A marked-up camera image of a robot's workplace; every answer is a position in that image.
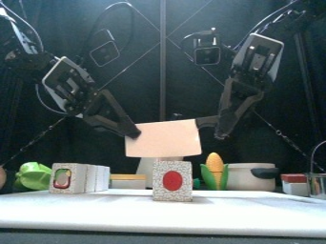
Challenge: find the yellow and white block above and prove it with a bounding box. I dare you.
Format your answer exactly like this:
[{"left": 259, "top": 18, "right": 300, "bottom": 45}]
[{"left": 109, "top": 173, "right": 148, "bottom": 191}]

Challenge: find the white toy pot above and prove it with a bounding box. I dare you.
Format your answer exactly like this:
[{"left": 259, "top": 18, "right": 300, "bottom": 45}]
[{"left": 225, "top": 162, "right": 280, "bottom": 193}]

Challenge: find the red and white block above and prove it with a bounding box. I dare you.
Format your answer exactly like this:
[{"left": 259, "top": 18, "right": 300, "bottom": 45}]
[{"left": 280, "top": 173, "right": 311, "bottom": 197}]

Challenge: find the wire handle loop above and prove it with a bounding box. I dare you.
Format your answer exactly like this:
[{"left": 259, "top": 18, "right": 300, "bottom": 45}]
[{"left": 308, "top": 140, "right": 326, "bottom": 175}]

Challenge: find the sushi roll end piece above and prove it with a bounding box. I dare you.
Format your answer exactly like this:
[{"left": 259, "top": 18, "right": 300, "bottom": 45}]
[{"left": 47, "top": 162, "right": 89, "bottom": 194}]

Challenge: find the green toy lettuce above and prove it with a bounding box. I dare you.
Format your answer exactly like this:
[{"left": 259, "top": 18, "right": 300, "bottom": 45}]
[{"left": 13, "top": 161, "right": 53, "bottom": 192}]

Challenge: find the white cutting board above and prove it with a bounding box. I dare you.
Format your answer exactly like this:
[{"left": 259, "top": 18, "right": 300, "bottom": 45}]
[{"left": 0, "top": 188, "right": 326, "bottom": 238}]

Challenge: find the toy corn cob green husk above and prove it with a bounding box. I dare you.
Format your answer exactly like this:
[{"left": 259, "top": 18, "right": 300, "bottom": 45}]
[{"left": 198, "top": 152, "right": 231, "bottom": 192}]

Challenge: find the clear glass container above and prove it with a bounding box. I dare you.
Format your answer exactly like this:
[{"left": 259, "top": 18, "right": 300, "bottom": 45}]
[{"left": 307, "top": 172, "right": 326, "bottom": 200}]

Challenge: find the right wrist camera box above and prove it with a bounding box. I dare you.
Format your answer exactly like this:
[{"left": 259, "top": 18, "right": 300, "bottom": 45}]
[{"left": 190, "top": 29, "right": 223, "bottom": 67}]

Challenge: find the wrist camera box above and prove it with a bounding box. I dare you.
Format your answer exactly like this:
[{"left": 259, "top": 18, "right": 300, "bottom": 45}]
[
  {"left": 88, "top": 29, "right": 122, "bottom": 69},
  {"left": 190, "top": 29, "right": 223, "bottom": 67}
]

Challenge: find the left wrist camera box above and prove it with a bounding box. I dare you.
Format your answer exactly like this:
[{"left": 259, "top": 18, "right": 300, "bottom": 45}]
[{"left": 88, "top": 29, "right": 122, "bottom": 69}]

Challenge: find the thin white sushi slice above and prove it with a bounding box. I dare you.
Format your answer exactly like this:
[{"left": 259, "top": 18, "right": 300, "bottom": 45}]
[
  {"left": 102, "top": 166, "right": 112, "bottom": 192},
  {"left": 86, "top": 164, "right": 98, "bottom": 193},
  {"left": 94, "top": 165, "right": 105, "bottom": 193}
]

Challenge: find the sushi piece red circle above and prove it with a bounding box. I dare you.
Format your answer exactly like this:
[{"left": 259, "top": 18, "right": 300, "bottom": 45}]
[{"left": 150, "top": 159, "right": 194, "bottom": 202}]

